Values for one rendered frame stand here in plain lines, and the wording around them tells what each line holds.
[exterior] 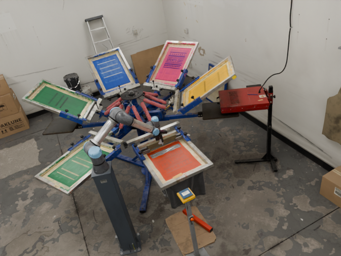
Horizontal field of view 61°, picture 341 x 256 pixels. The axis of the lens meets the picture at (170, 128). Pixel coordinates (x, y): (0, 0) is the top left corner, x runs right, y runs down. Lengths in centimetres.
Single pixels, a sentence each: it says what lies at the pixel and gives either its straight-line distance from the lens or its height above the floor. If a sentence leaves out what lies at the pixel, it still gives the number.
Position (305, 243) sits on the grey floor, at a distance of 363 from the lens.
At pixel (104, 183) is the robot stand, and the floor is 108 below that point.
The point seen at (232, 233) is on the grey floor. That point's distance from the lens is 362.
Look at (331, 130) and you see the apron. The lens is 401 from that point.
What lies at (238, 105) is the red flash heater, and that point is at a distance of 363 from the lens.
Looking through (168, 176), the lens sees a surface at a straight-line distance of 294.
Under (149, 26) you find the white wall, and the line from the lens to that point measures 728.
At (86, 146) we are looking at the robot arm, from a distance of 287.
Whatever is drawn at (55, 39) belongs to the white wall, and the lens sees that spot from 683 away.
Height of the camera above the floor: 293
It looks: 33 degrees down
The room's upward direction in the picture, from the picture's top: 11 degrees counter-clockwise
